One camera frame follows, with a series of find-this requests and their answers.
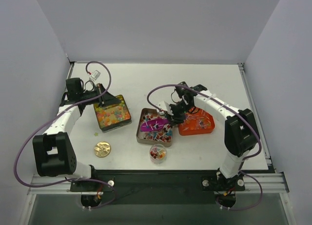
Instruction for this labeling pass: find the gold tin with star candies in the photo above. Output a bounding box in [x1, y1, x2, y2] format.
[93, 95, 132, 132]

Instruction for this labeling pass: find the purple plastic scoop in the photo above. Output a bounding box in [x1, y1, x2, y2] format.
[140, 118, 169, 132]

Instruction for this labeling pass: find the beige tin with lollipops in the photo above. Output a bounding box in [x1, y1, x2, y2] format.
[136, 108, 173, 147]

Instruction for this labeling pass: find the clear glass jar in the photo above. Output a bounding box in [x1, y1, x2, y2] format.
[149, 144, 167, 164]

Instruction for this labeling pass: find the gold jar lid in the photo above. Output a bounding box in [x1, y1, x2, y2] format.
[94, 142, 111, 158]

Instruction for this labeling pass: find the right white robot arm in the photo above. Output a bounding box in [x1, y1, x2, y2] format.
[166, 82, 260, 190]

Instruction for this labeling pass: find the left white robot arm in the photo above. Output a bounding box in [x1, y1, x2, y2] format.
[32, 78, 121, 191]

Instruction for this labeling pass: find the orange tray with lollipops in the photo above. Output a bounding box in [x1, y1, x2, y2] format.
[178, 107, 215, 136]

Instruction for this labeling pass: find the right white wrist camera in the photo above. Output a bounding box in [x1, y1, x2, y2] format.
[156, 101, 173, 115]

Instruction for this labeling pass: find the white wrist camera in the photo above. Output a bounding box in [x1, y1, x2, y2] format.
[156, 101, 173, 115]
[89, 70, 101, 82]

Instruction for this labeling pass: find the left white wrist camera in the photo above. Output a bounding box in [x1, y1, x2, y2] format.
[89, 70, 101, 82]

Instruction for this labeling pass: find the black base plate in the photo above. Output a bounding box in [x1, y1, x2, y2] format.
[70, 170, 245, 205]

